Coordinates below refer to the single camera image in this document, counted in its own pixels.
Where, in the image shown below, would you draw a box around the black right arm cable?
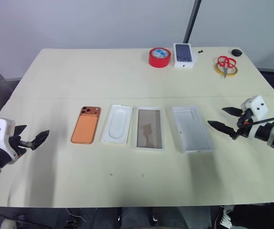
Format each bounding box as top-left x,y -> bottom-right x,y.
243,114 -> 274,126

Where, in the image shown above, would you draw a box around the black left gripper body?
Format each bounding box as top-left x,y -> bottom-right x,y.
9,135 -> 28,157

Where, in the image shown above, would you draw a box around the orange smartphone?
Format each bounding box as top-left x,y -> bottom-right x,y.
71,106 -> 102,145

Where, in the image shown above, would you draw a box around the white box lid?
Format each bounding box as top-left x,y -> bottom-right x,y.
136,106 -> 165,152

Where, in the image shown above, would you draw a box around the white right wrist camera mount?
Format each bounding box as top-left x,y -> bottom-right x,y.
241,95 -> 269,139

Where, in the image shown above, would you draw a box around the yellow tape roll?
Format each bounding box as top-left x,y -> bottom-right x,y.
213,62 -> 239,75

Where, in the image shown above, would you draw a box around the white box with phone print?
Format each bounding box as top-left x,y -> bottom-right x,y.
173,42 -> 198,71

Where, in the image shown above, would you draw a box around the white phone box base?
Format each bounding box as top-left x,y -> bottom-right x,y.
172,105 -> 215,154

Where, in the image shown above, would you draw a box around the black slanted pole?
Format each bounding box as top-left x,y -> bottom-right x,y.
183,0 -> 203,44

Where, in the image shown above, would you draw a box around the red tape roll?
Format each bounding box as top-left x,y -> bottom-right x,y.
148,47 -> 171,69

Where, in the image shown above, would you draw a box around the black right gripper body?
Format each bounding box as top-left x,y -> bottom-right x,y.
231,109 -> 254,141

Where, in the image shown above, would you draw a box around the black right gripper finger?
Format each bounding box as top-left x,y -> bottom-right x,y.
207,120 -> 238,138
222,107 -> 244,117

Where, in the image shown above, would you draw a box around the black and white shoe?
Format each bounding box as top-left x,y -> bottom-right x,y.
218,206 -> 235,228

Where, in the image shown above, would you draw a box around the red handled scissors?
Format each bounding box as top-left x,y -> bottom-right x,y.
217,56 -> 237,77

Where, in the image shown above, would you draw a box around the white moulded tray insert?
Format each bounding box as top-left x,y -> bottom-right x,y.
101,103 -> 133,146

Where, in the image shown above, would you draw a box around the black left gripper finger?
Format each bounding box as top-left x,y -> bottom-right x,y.
19,129 -> 50,151
13,125 -> 28,137

